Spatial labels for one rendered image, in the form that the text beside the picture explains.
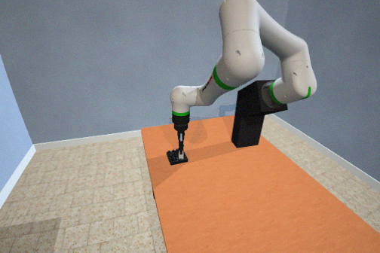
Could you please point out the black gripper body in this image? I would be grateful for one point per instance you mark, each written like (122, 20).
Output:
(180, 128)

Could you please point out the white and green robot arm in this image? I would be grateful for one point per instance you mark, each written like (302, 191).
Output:
(243, 59)

